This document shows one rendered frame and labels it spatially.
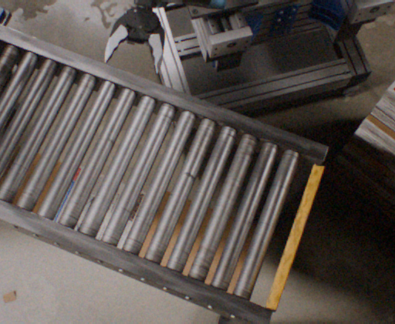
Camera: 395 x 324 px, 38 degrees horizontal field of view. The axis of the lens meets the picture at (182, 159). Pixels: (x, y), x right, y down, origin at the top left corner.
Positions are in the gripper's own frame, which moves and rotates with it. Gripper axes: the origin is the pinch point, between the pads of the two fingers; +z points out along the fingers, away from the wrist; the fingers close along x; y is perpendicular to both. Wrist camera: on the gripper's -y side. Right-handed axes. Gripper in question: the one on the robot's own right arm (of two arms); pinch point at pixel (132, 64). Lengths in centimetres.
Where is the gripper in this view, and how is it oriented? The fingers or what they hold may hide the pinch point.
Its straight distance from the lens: 129.2
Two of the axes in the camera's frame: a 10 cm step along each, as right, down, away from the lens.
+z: -1.7, 9.3, -3.3
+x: -9.7, -2.1, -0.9
